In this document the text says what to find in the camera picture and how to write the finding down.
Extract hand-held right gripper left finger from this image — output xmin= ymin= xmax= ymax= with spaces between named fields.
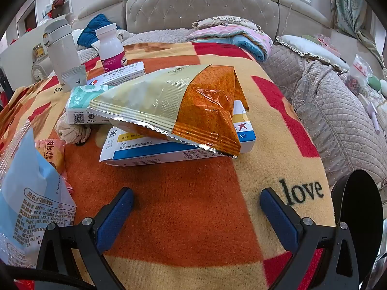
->
xmin=36 ymin=187 xmax=135 ymax=283

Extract white pillow gold trim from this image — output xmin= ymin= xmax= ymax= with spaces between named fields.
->
xmin=275 ymin=35 xmax=350 ymax=73

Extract orange gold snack bag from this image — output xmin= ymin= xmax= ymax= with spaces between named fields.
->
xmin=87 ymin=64 xmax=250 ymax=159

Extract white blue yellow medicine box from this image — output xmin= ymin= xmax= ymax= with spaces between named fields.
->
xmin=100 ymin=100 xmax=256 ymax=167

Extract orange red printed blanket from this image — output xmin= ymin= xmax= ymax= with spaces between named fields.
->
xmin=0 ymin=41 xmax=336 ymax=290

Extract folded floral quilt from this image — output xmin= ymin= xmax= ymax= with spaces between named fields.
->
xmin=192 ymin=16 xmax=263 ymax=33

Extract folded pink blue blanket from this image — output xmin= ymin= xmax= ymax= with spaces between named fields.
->
xmin=186 ymin=25 xmax=274 ymax=63

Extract grey thermos tumbler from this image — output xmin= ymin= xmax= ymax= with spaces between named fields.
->
xmin=42 ymin=18 xmax=81 ymax=88

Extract purple lint roller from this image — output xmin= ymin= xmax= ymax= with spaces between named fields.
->
xmin=364 ymin=101 xmax=380 ymax=135

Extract grey plush sofa cover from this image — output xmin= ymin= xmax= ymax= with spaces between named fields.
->
xmin=121 ymin=29 xmax=195 ymax=46

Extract beige quilted sofa cover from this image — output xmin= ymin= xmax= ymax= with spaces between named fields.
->
xmin=260 ymin=44 xmax=387 ymax=188

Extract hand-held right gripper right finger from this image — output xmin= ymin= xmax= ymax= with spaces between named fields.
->
xmin=259 ymin=187 xmax=360 ymax=290

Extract patterned curtain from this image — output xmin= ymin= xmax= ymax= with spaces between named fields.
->
xmin=329 ymin=0 xmax=385 ymax=67

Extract brown hanging bag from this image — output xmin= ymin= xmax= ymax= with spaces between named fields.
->
xmin=51 ymin=0 xmax=66 ymax=18

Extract clear bag red contents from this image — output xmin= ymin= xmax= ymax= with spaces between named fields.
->
xmin=345 ymin=54 xmax=374 ymax=97

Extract light blue snack bag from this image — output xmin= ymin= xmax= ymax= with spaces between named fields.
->
xmin=0 ymin=122 xmax=77 ymax=268

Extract beige tissue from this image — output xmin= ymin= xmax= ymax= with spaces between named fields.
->
xmin=55 ymin=113 xmax=93 ymax=144

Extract orange snack packet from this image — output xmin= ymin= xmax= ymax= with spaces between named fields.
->
xmin=35 ymin=139 xmax=74 ymax=192

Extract blue garment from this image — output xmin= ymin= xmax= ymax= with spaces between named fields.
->
xmin=77 ymin=14 xmax=127 ymax=49

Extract white pill bottle pink label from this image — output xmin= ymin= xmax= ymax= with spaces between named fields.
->
xmin=95 ymin=23 xmax=127 ymax=71

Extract pink clear packaging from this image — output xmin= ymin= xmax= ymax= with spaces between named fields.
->
xmin=314 ymin=33 xmax=342 ymax=56

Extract beige tufted sofa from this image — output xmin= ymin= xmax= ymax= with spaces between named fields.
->
xmin=32 ymin=0 xmax=387 ymax=188

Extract small silver sachet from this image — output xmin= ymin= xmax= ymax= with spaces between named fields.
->
xmin=60 ymin=65 xmax=88 ymax=93

